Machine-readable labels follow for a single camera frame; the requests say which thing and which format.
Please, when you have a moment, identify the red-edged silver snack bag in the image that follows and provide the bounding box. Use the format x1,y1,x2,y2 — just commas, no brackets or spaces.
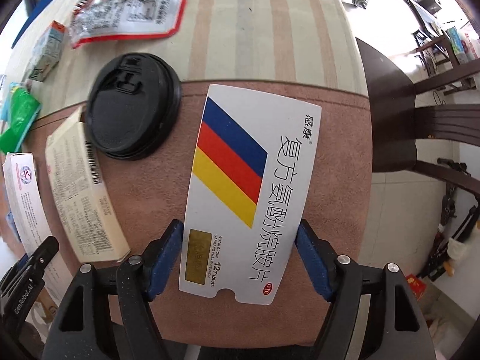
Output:
68,0,187,49

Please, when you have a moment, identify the white flat medicine box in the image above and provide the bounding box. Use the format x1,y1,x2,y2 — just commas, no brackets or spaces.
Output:
3,153,72,306

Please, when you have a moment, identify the black plastic cup lid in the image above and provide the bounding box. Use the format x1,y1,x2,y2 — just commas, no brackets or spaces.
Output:
85,53,182,160

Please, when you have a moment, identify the pink striped tablecloth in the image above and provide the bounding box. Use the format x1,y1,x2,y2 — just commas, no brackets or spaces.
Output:
24,0,373,348

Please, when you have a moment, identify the dark wooden chair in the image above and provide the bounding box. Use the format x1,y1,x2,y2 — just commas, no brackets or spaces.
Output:
356,39,479,197

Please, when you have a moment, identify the green blue rice bag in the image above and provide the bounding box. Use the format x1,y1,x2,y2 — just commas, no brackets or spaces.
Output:
1,83,41,155

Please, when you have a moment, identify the white striped medicine box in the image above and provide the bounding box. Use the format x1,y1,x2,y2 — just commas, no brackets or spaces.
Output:
179,85,322,305

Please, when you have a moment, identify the small teal carton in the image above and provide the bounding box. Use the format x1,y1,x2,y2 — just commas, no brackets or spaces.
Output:
25,20,66,82

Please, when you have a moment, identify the cream printed medicine box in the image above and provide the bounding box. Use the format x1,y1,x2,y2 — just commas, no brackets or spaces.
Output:
45,107,130,263

